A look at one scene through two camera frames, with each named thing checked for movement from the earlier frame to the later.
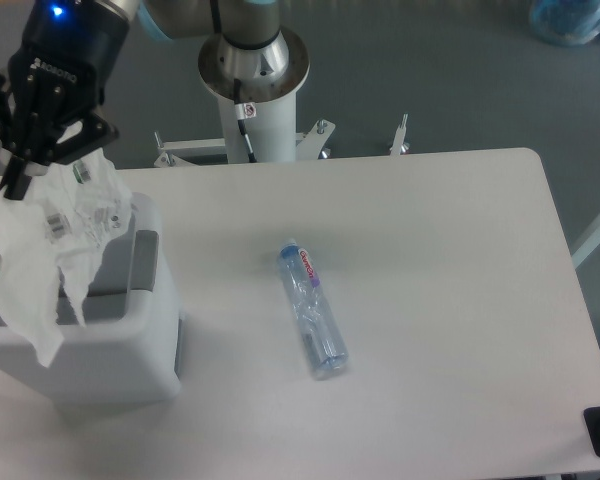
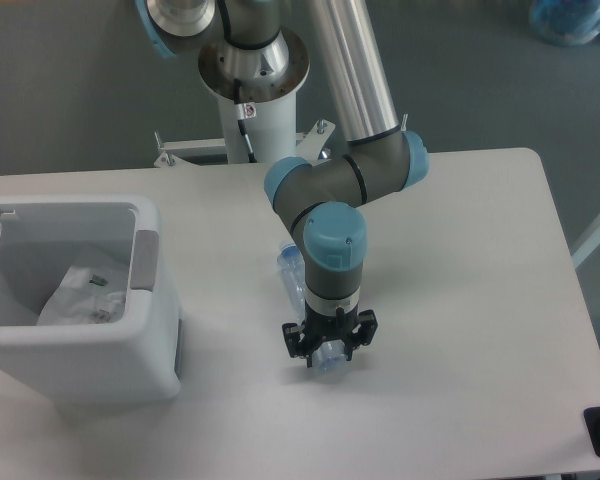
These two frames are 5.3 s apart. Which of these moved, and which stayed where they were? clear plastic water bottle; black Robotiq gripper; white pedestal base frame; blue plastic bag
Moved: black Robotiq gripper
Stayed: white pedestal base frame; clear plastic water bottle; blue plastic bag
